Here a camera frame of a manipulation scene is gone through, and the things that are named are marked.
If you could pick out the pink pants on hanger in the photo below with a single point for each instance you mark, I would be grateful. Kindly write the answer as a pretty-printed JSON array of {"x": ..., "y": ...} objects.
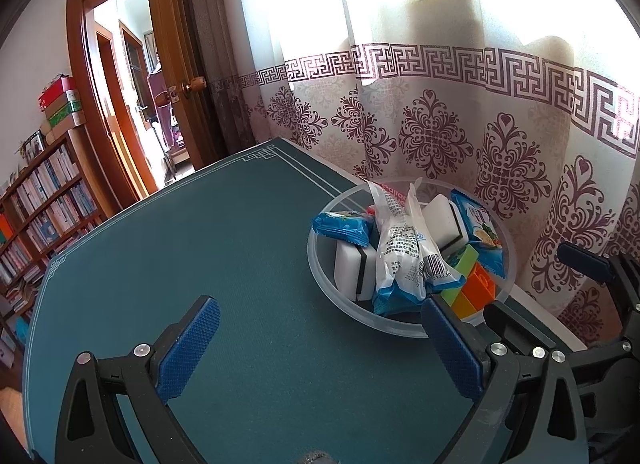
[{"x": 159, "y": 94}]

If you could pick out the clear plastic bowl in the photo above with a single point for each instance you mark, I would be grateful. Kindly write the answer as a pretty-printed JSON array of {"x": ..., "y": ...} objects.
[{"x": 345, "y": 309}]

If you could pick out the yellow and orange toy block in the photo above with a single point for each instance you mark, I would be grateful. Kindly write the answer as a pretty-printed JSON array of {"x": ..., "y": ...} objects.
[{"x": 482, "y": 286}]

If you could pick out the green toy block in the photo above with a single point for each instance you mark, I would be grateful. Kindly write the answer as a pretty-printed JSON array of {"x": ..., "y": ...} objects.
[{"x": 462, "y": 259}]

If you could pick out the dark brown curtain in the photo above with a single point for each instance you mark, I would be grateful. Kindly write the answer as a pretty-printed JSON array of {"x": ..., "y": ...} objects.
[{"x": 220, "y": 44}]

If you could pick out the white sponge grey stripe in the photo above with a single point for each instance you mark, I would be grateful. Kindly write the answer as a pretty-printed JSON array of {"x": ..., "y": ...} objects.
[
  {"x": 440, "y": 219},
  {"x": 350, "y": 266}
]

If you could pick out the wooden door knob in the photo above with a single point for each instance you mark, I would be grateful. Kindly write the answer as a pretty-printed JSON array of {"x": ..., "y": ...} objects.
[{"x": 194, "y": 84}]

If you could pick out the wooden bookshelf with books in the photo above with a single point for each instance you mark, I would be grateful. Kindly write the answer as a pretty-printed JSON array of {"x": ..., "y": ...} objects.
[{"x": 50, "y": 194}]

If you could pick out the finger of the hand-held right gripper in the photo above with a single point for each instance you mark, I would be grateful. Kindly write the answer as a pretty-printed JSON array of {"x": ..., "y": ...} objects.
[
  {"x": 520, "y": 331},
  {"x": 585, "y": 261}
]

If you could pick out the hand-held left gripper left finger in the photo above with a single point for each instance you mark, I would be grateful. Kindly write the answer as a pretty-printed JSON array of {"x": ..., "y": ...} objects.
[{"x": 187, "y": 349}]

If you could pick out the red and white packet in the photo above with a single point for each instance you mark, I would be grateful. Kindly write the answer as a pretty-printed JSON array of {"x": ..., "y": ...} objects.
[{"x": 392, "y": 190}]

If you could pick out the wooden door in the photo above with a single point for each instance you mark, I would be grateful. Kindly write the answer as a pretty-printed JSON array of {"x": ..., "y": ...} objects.
[{"x": 170, "y": 19}]

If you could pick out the white medical mask bag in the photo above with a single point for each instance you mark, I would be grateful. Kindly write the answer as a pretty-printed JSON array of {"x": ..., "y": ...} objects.
[{"x": 400, "y": 249}]

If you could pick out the wooden door frame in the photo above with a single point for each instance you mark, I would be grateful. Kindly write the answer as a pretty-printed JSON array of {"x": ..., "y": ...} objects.
[{"x": 87, "y": 69}]

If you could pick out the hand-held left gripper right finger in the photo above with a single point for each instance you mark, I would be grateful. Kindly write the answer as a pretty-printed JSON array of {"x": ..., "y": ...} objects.
[{"x": 450, "y": 344}]

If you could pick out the white patterned curtain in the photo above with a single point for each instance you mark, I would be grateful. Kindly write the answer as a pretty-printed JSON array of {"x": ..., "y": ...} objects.
[{"x": 425, "y": 94}]

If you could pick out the photo frame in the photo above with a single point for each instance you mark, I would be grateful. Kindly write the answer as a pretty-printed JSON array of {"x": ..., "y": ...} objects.
[{"x": 32, "y": 143}]

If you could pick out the blue cracker packet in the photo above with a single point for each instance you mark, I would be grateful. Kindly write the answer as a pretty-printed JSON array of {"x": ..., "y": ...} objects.
[
  {"x": 342, "y": 226},
  {"x": 480, "y": 229}
]

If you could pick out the red cardboard box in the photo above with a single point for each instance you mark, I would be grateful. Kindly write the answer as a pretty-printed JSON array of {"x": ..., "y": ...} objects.
[{"x": 56, "y": 92}]

